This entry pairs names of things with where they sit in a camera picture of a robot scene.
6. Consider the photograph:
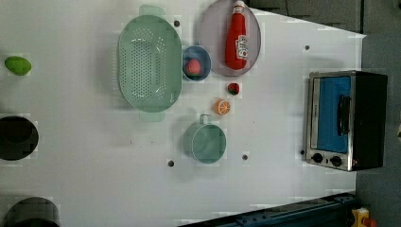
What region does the silver black toaster oven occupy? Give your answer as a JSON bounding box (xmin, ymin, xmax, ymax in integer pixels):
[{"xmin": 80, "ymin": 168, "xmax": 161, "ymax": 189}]
[{"xmin": 305, "ymin": 71, "xmax": 388, "ymax": 172}]

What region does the orange slice toy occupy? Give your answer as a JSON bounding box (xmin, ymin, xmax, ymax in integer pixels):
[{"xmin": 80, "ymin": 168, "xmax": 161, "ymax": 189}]
[{"xmin": 214, "ymin": 99, "xmax": 231, "ymax": 115}]

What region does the small loose strawberry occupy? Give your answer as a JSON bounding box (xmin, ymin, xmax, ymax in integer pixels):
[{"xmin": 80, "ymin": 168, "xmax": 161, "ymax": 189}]
[{"xmin": 227, "ymin": 83, "xmax": 240, "ymax": 96}]

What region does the strawberry in blue bowl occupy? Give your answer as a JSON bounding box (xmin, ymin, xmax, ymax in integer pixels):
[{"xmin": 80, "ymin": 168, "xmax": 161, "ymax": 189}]
[{"xmin": 184, "ymin": 59, "xmax": 201, "ymax": 77}]

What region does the blue small bowl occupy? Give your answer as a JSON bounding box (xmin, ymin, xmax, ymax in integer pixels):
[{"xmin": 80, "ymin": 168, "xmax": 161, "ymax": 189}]
[{"xmin": 183, "ymin": 45, "xmax": 212, "ymax": 81}]

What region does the red plush ketchup bottle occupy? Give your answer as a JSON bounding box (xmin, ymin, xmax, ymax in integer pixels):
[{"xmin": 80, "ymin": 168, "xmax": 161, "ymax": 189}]
[{"xmin": 225, "ymin": 0, "xmax": 248, "ymax": 70}]

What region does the green perforated colander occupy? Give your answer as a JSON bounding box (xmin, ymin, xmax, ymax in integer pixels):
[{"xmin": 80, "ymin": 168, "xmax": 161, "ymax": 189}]
[{"xmin": 117, "ymin": 5, "xmax": 183, "ymax": 122}]

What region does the grey round plate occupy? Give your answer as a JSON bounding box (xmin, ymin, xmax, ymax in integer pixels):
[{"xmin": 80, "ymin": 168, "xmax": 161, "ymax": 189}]
[{"xmin": 198, "ymin": 0, "xmax": 261, "ymax": 77}]

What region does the black round object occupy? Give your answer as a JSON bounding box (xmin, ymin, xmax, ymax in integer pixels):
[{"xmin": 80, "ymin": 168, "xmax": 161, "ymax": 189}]
[{"xmin": 0, "ymin": 116, "xmax": 39, "ymax": 161}]

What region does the green plush avocado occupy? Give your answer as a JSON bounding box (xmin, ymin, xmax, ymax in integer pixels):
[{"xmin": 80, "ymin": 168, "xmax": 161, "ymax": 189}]
[{"xmin": 5, "ymin": 56, "xmax": 32, "ymax": 76}]

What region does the yellow red emergency button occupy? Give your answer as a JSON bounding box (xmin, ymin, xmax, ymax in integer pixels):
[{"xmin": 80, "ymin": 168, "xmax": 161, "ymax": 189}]
[{"xmin": 352, "ymin": 208, "xmax": 377, "ymax": 227}]

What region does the dark grey round object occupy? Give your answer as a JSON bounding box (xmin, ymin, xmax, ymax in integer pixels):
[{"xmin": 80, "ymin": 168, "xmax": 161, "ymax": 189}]
[{"xmin": 2, "ymin": 197, "xmax": 61, "ymax": 227}]

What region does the green cup with handle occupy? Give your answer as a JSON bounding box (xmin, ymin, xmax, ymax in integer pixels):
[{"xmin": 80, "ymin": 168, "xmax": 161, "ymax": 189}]
[{"xmin": 183, "ymin": 113, "xmax": 227, "ymax": 165}]

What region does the blue metal frame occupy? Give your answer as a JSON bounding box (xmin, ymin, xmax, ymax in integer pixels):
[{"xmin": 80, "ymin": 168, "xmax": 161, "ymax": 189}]
[{"xmin": 181, "ymin": 193, "xmax": 360, "ymax": 227}]

